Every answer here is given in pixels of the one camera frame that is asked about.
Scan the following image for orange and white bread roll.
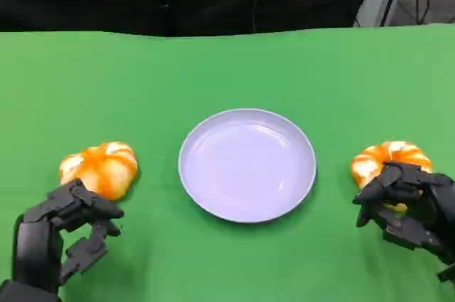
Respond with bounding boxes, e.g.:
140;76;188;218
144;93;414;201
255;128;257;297
350;141;434;212
59;141;139;200

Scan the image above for green table cloth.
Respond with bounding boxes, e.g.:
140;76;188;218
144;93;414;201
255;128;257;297
0;23;455;302

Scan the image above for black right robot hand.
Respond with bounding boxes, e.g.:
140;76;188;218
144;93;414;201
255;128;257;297
352;161;455;266

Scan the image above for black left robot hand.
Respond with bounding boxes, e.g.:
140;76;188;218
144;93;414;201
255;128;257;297
12;178;125;294

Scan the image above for lilac plate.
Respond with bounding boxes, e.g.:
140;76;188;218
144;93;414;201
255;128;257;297
178;108;317;224

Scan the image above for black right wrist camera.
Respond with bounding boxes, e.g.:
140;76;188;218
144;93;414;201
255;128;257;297
437;265;455;284

